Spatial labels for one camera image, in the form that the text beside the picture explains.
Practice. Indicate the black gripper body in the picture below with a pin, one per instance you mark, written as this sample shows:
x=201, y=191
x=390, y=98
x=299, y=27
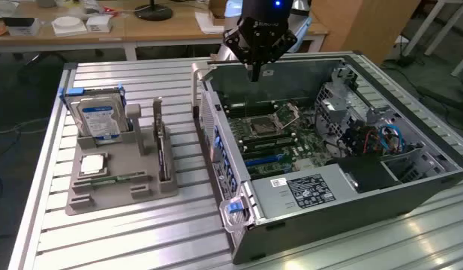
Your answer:
x=267, y=25

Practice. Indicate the black graphics card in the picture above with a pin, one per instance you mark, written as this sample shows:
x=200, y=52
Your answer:
x=161, y=146

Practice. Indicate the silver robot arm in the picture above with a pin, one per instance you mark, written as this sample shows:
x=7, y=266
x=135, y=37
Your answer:
x=231, y=8

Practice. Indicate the white paper stack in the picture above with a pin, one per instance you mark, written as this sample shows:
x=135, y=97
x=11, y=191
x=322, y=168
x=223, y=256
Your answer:
x=208, y=24

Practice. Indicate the wooden desk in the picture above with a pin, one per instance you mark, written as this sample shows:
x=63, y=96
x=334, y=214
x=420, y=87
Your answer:
x=159, y=28

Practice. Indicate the wooden cabinet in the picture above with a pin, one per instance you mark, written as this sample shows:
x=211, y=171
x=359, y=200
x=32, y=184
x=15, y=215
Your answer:
x=366, y=28

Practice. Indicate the metal disk bay cage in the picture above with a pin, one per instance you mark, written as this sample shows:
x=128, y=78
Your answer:
x=328, y=98

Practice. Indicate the black lamp base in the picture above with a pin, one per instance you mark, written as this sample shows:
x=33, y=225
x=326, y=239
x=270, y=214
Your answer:
x=153, y=12

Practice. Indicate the metal socket cover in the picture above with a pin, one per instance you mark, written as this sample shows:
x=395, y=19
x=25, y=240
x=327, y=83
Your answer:
x=287, y=114

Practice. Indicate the CPU socket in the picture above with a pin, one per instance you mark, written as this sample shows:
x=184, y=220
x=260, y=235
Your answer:
x=263, y=126

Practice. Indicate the small white box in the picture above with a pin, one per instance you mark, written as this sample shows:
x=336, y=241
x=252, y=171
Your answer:
x=99, y=24

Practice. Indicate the green motherboard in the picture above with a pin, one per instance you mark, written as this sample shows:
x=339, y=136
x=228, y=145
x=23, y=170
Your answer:
x=310, y=152

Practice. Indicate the blue expansion slot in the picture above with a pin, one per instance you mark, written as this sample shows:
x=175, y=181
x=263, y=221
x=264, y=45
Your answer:
x=264, y=160

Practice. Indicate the white box with round top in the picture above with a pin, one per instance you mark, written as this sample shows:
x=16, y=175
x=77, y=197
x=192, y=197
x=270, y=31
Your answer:
x=68, y=26

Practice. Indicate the gray cup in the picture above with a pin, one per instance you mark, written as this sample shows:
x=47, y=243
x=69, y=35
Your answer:
x=45, y=3

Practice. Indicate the gray parts rack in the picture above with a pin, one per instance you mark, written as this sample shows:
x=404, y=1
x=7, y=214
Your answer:
x=119, y=166

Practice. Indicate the white box with black top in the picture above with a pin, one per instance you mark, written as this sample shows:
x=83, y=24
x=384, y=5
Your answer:
x=23, y=28

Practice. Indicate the gray power supply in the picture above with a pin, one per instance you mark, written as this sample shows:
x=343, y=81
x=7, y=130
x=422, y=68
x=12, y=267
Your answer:
x=276, y=202

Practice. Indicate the silver CPU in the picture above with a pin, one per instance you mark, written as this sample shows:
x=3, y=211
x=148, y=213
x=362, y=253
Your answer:
x=92, y=164

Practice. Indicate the green RAM stick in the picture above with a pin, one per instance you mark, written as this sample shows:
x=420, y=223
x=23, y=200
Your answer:
x=111, y=179

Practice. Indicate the blue case latch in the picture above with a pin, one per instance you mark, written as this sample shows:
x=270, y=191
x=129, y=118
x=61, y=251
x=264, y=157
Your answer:
x=232, y=208

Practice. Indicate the black open PC case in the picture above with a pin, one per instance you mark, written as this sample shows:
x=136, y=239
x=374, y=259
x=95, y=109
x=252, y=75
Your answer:
x=328, y=225

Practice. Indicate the white table frame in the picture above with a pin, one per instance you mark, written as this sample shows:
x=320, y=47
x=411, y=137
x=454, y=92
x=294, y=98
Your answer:
x=422, y=28

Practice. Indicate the hard disk with blue bracket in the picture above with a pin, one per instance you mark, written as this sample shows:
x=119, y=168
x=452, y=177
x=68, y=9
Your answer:
x=97, y=121

